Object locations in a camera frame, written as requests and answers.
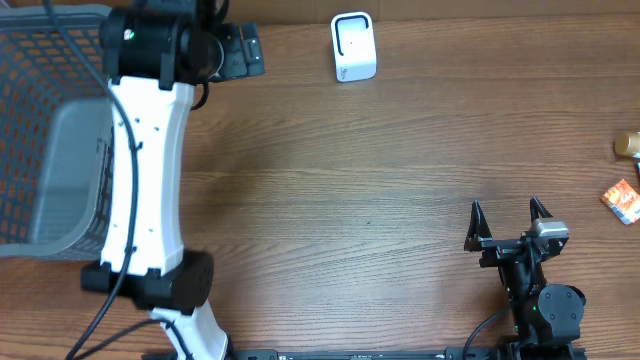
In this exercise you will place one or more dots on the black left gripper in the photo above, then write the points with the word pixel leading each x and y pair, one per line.
pixel 240 65

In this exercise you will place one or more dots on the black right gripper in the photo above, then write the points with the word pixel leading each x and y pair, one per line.
pixel 477 238

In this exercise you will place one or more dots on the small orange juice carton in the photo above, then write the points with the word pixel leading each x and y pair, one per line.
pixel 623 201

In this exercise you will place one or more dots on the white tube gold cap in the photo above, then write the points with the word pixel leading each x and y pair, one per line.
pixel 628 144

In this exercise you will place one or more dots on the grey plastic basket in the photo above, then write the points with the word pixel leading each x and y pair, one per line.
pixel 56 144

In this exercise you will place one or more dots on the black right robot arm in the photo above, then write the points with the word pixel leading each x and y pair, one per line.
pixel 546 316

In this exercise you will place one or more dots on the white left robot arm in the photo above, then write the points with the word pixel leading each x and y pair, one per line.
pixel 160 58

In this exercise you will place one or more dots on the white barcode scanner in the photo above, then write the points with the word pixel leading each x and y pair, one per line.
pixel 354 47

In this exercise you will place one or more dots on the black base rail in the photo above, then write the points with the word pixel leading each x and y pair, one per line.
pixel 450 353

